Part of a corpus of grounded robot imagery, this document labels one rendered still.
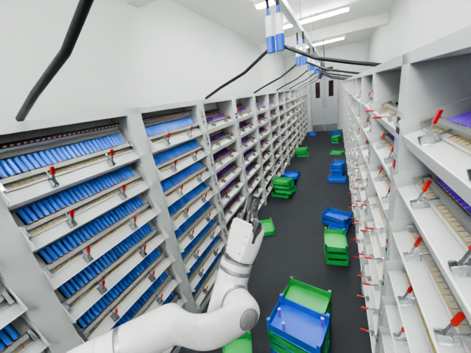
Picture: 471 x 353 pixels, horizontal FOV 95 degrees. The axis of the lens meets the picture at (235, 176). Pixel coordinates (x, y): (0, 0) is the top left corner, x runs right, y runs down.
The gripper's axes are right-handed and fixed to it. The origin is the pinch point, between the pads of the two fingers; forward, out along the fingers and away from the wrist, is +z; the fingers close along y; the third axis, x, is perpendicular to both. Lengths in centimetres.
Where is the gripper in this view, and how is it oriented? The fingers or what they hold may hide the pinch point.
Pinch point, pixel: (252, 203)
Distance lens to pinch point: 60.0
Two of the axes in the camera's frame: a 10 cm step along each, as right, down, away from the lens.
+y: 4.8, 0.7, -8.8
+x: -8.4, -2.7, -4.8
